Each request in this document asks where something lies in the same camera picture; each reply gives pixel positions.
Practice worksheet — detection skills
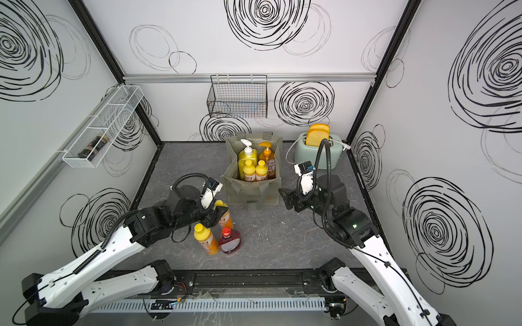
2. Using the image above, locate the red soap bottle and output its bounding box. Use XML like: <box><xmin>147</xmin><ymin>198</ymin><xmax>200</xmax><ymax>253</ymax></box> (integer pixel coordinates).
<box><xmin>218</xmin><ymin>227</ymin><xmax>241</xmax><ymax>254</ymax></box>

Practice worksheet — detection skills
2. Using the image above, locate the yellow pump soap bottle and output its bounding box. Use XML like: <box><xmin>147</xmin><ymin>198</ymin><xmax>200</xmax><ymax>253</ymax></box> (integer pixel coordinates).
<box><xmin>238</xmin><ymin>139</ymin><xmax>258</xmax><ymax>180</ymax></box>

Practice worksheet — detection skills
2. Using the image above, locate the dark item in shelf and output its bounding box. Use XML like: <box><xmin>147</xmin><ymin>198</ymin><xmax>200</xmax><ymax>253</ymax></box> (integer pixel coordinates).
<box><xmin>77</xmin><ymin>134</ymin><xmax>110</xmax><ymax>161</ymax></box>

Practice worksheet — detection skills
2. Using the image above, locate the yellow cap bottle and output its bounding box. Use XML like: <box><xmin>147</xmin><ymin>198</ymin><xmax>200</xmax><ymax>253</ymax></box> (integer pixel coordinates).
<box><xmin>256</xmin><ymin>160</ymin><xmax>269</xmax><ymax>181</ymax></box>
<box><xmin>194</xmin><ymin>224</ymin><xmax>219</xmax><ymax>255</ymax></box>
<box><xmin>243</xmin><ymin>160</ymin><xmax>256</xmax><ymax>182</ymax></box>
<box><xmin>215</xmin><ymin>200</ymin><xmax>234</xmax><ymax>230</ymax></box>

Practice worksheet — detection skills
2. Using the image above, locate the white slotted cable duct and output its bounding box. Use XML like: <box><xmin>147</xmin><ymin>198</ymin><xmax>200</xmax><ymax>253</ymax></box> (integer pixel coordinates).
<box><xmin>94</xmin><ymin>297</ymin><xmax>327</xmax><ymax>314</ymax></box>

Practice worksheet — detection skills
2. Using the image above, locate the toast slice front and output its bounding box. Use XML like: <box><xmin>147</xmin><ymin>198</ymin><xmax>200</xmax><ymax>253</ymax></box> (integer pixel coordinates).
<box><xmin>305</xmin><ymin>127</ymin><xmax>330</xmax><ymax>147</ymax></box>

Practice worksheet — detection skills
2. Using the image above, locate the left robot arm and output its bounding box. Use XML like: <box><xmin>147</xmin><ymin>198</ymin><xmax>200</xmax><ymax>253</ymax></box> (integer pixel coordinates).
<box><xmin>22</xmin><ymin>179</ymin><xmax>228</xmax><ymax>325</ymax></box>

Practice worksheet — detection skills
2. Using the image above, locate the toast slice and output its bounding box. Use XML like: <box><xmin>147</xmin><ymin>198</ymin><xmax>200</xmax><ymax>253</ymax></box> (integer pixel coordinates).
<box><xmin>309</xmin><ymin>124</ymin><xmax>330</xmax><ymax>133</ymax></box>
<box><xmin>305</xmin><ymin>127</ymin><xmax>330</xmax><ymax>147</ymax></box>

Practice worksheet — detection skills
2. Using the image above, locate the green fabric shopping bag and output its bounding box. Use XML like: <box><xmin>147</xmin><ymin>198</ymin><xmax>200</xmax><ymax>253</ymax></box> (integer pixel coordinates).
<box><xmin>222</xmin><ymin>132</ymin><xmax>283</xmax><ymax>211</ymax></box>

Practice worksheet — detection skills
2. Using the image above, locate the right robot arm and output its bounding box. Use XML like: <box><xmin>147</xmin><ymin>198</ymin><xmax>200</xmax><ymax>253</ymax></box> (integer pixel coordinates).
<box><xmin>279</xmin><ymin>175</ymin><xmax>455</xmax><ymax>325</ymax></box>

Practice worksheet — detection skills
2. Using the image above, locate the black wire basket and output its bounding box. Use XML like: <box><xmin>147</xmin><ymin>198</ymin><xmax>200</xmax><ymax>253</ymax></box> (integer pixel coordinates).
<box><xmin>207</xmin><ymin>74</ymin><xmax>269</xmax><ymax>118</ymax></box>

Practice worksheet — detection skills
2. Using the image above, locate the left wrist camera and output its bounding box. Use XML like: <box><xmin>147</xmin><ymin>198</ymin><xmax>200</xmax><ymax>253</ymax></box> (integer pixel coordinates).
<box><xmin>201</xmin><ymin>178</ymin><xmax>223</xmax><ymax>210</ymax></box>

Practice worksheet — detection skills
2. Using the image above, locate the toast slice back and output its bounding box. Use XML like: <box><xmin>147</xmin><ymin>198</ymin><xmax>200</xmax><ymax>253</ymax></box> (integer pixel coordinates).
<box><xmin>309</xmin><ymin>124</ymin><xmax>330</xmax><ymax>133</ymax></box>

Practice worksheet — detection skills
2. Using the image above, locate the mint green toaster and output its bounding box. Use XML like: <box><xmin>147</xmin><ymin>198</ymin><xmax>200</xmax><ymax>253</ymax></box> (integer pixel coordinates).
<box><xmin>294</xmin><ymin>133</ymin><xmax>346</xmax><ymax>170</ymax></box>

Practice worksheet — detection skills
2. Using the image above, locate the white wire shelf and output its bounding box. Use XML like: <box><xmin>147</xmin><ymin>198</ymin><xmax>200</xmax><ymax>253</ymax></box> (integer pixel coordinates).
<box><xmin>62</xmin><ymin>85</ymin><xmax>144</xmax><ymax>168</ymax></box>

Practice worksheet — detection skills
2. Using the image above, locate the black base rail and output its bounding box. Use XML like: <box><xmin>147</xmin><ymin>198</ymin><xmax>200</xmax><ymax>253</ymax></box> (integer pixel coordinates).
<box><xmin>173</xmin><ymin>268</ymin><xmax>334</xmax><ymax>295</ymax></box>

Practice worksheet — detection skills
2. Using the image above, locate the orange pump soap bottle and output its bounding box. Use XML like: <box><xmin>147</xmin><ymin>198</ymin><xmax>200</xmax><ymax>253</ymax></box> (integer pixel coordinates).
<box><xmin>258</xmin><ymin>141</ymin><xmax>276</xmax><ymax>179</ymax></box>

